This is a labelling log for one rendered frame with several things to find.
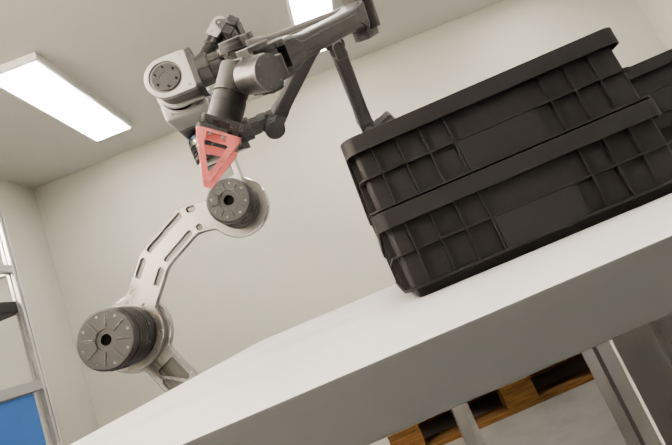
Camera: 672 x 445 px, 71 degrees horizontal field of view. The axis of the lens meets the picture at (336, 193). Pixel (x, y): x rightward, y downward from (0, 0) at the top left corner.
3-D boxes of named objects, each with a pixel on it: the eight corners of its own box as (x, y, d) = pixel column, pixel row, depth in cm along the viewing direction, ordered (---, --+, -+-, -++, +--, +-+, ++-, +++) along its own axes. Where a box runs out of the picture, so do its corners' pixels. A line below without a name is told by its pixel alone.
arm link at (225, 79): (243, 71, 83) (216, 57, 79) (267, 65, 78) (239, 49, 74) (234, 108, 82) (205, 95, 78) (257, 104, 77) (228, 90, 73)
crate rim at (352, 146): (345, 158, 63) (338, 142, 63) (359, 195, 92) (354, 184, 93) (624, 37, 62) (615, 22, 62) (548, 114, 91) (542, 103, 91)
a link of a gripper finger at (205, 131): (228, 189, 76) (242, 135, 78) (229, 184, 69) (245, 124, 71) (186, 179, 75) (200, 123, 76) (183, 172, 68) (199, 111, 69)
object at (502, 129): (374, 223, 61) (341, 146, 63) (379, 240, 90) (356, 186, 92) (660, 101, 60) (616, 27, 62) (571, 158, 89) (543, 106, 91)
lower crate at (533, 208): (408, 304, 59) (370, 216, 61) (401, 294, 88) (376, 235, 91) (709, 178, 57) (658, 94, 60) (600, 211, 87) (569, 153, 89)
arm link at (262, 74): (277, 87, 87) (258, 42, 83) (319, 79, 79) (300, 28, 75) (228, 114, 79) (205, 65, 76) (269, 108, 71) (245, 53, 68)
